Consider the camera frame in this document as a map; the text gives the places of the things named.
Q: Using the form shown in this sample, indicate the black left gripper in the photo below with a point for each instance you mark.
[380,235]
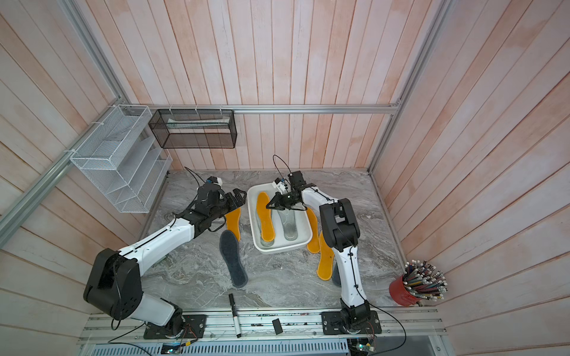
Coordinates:
[229,197]

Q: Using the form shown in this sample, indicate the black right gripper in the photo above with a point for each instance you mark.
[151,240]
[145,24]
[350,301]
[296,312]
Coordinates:
[277,199]

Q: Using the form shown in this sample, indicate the white textured insole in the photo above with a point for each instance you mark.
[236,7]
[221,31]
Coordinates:
[287,218]
[267,230]

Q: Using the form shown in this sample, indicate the yellow fuzzy insole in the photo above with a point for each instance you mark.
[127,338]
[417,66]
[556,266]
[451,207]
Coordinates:
[261,205]
[313,246]
[233,222]
[326,262]

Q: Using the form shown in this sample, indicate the dark grey insole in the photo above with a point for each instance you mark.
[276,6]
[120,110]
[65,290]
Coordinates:
[229,249]
[336,279]

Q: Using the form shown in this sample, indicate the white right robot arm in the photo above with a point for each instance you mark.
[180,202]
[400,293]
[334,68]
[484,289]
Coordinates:
[341,232]

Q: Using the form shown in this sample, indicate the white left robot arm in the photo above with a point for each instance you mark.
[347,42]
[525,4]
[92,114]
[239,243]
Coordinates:
[114,285]

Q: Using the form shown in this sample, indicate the white plastic storage box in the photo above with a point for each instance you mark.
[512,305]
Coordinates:
[280,244]

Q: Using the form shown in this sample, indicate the black marker pen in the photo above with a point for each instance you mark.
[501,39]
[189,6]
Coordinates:
[235,319]

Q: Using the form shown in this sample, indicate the small black block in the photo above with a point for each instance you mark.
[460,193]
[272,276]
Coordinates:
[277,326]

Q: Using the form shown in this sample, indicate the red cup of pencils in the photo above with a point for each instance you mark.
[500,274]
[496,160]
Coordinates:
[419,282]

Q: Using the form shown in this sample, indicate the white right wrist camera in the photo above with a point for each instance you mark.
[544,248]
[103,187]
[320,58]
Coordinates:
[281,185]

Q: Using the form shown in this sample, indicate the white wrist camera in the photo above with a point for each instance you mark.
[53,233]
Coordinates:
[214,180]
[281,185]

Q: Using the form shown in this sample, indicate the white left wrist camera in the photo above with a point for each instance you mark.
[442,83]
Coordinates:
[214,180]

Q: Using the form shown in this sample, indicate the black wire mesh basket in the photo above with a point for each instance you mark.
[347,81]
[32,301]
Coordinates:
[194,128]

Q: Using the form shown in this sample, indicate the white wire mesh shelf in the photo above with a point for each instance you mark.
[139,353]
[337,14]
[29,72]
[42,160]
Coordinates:
[128,169]

